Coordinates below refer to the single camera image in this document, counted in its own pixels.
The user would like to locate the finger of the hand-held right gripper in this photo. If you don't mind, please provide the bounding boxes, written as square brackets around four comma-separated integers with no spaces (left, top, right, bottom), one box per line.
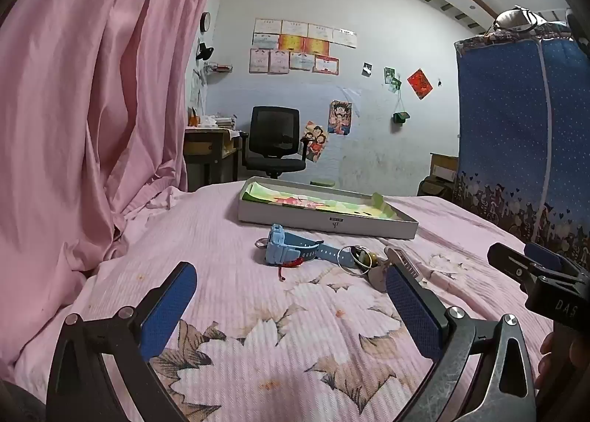
[524,241,590,285]
[487,242,541,294]

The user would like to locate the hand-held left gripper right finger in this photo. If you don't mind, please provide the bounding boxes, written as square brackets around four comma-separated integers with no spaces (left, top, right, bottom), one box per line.
[385,264,538,422]

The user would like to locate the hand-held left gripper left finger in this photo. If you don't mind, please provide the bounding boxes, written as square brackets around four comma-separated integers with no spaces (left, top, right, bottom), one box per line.
[46,261,199,422]

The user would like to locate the clear rectangular hair clip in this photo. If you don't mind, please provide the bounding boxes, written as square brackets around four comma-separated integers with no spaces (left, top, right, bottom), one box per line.
[383,247,423,287]

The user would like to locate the yellow bead keychain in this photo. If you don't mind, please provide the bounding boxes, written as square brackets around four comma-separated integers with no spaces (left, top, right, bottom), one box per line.
[357,250,389,289]

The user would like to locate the blue wrist watch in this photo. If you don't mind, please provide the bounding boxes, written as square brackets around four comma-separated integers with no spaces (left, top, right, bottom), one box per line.
[256,224,339,266]

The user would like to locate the red beaded bracelet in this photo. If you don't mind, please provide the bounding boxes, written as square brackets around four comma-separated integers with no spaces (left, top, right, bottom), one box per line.
[279,258,306,282]

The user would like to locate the grey shallow cardboard box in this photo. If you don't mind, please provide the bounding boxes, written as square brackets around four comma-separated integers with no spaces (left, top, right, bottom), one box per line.
[238,176,419,240]

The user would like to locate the person's right hand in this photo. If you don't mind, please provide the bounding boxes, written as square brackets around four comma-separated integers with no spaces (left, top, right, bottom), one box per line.
[539,331,561,387]

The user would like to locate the olive green bag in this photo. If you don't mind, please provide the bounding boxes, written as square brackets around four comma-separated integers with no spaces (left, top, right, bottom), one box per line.
[417,175,457,197]

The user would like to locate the pink floral bedsheet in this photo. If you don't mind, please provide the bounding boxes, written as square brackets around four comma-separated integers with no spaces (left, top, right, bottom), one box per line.
[14,182,590,422]

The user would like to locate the brown cardboard box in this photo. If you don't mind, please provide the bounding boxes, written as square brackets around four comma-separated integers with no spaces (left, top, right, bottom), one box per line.
[430,153,460,181]

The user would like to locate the blue fabric wardrobe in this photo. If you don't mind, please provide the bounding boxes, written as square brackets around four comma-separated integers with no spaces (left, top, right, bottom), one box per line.
[452,21,590,262]

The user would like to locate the colourful drawing paper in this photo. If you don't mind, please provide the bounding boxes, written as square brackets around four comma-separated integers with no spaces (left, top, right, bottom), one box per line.
[243,180,397,220]

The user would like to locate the wooden desk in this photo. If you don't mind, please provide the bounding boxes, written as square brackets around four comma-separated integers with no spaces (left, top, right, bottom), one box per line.
[184,125,241,188]

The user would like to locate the pile of books and papers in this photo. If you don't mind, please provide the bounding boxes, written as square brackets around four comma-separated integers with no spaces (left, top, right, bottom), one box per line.
[188,106,239,130]

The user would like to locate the black office chair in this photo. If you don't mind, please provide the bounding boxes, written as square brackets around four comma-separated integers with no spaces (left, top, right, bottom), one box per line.
[240,106,310,179]

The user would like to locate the pink curtain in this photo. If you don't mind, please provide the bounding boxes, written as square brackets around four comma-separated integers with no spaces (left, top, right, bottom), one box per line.
[0,0,231,377]

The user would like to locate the cartoon family wall poster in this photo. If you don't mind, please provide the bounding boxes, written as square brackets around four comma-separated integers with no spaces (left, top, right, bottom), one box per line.
[302,122,329,163]

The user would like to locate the red paper wall decoration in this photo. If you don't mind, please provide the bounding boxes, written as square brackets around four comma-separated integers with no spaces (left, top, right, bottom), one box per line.
[407,68,434,100]

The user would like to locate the cartoon boy wall poster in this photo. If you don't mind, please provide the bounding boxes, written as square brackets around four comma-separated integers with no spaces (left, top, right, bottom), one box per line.
[327,100,353,136]

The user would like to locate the green wall photos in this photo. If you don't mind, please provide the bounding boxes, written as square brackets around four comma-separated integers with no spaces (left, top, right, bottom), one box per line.
[384,66,402,94]

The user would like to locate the grey bag with black strap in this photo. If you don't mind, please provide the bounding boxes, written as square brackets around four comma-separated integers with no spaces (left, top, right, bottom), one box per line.
[493,7,538,34]

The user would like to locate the group of wall certificates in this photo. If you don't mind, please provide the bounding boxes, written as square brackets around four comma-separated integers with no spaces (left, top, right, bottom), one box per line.
[249,18,359,76]

